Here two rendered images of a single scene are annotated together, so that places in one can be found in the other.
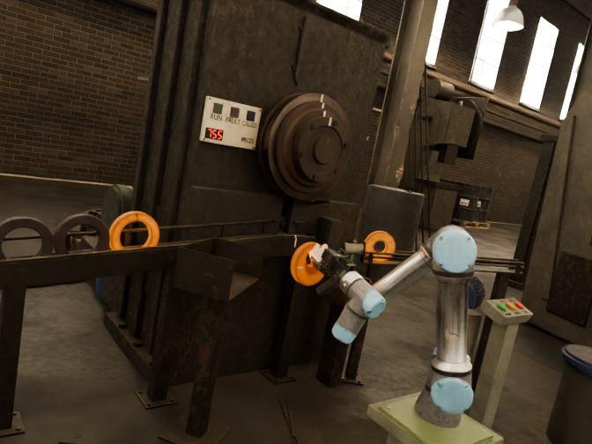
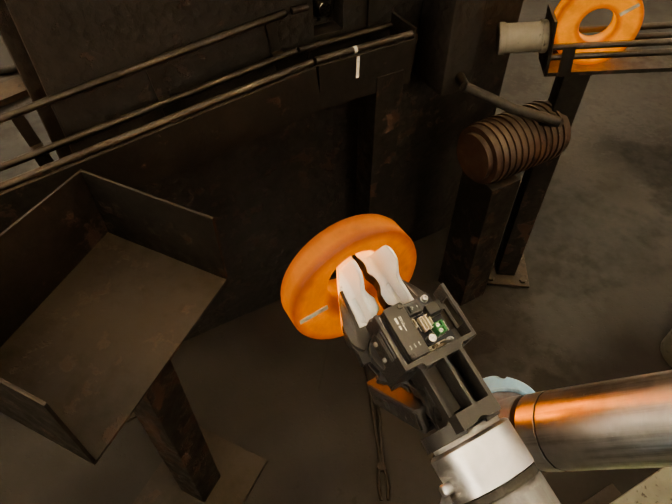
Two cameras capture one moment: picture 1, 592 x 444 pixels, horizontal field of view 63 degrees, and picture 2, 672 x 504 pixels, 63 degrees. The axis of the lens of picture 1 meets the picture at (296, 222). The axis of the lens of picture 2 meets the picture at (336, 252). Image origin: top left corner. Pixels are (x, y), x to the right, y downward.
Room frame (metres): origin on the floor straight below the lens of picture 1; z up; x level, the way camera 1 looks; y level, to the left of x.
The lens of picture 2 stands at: (1.31, -0.12, 1.17)
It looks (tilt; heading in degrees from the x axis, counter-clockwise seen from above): 48 degrees down; 10
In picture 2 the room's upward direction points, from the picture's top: straight up
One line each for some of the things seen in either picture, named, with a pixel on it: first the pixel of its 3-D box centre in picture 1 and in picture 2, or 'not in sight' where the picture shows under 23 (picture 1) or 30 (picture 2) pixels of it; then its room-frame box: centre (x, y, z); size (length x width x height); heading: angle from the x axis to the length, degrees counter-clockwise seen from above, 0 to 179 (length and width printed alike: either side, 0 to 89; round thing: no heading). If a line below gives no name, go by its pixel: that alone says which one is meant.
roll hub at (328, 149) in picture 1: (321, 150); not in sight; (2.12, -0.05, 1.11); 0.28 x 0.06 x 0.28; 129
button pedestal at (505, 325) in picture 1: (493, 369); not in sight; (2.06, -0.98, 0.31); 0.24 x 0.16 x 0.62; 129
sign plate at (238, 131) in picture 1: (231, 123); not in sight; (2.07, 0.34, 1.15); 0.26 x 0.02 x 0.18; 129
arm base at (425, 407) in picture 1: (440, 401); not in sight; (1.52, -0.58, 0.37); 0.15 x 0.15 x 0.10
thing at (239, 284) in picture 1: (207, 344); (150, 415); (1.64, 0.23, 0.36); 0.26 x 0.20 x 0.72; 164
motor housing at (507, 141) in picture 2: (344, 330); (492, 211); (2.30, -0.33, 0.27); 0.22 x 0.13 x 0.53; 129
